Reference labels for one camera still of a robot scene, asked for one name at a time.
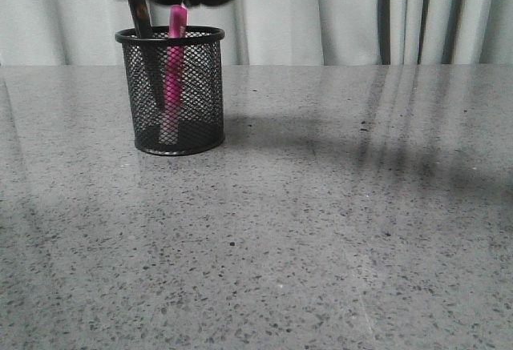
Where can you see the black mesh pen holder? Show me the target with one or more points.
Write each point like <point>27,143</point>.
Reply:
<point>201,124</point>

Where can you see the grey orange handled scissors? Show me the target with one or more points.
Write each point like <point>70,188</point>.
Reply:
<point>143,30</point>

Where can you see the pink pen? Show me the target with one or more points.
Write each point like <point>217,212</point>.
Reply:
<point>173,77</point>

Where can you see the light grey curtain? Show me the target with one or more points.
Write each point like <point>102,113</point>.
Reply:
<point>273,32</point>

